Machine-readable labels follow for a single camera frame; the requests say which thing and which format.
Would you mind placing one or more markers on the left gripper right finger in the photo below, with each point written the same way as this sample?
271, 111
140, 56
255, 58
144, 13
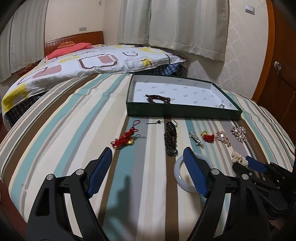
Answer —
246, 218

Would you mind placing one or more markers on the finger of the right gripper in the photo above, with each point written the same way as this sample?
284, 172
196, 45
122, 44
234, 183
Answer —
255, 165
239, 170

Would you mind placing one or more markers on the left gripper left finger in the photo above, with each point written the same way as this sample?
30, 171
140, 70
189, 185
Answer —
49, 219

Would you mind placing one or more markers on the rose gold flower brooch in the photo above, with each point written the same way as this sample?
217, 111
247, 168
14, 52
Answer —
239, 133

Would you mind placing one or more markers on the gold rhinestone pendant brooch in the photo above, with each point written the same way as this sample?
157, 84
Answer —
220, 136

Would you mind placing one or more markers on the red tassel gold charm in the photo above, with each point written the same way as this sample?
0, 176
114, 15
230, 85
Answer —
209, 138

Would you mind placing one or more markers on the black bead tassel strand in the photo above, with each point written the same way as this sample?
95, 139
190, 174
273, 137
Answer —
170, 135

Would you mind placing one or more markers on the red knot gold charm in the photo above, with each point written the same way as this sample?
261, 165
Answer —
127, 138

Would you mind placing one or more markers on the silver rhinestone brooch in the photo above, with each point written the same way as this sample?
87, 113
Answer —
195, 139

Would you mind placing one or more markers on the wooden door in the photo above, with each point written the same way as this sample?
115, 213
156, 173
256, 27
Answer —
276, 93

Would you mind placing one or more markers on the green shallow cardboard box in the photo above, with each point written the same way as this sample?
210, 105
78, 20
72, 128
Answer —
176, 97

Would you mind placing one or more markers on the striped bed cover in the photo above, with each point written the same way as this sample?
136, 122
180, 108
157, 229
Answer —
139, 199

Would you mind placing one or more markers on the silver door lock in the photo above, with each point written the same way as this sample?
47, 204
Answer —
277, 67

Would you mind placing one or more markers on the blue plaid blanket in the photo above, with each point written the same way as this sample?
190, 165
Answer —
168, 70

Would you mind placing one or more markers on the cream window curtain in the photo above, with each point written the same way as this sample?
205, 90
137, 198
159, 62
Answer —
196, 27

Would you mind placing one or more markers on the white patterned quilt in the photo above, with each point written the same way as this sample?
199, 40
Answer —
97, 60

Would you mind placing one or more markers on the red pillow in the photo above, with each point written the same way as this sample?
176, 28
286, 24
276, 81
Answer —
67, 50

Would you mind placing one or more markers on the left side curtain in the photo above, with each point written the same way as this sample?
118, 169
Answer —
22, 40

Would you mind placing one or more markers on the wooden headboard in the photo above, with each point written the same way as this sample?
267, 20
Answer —
91, 37

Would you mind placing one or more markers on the wall light switch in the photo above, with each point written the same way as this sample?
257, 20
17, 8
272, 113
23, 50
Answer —
250, 9

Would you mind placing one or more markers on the wall power socket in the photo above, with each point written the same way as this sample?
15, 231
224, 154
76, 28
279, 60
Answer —
81, 29

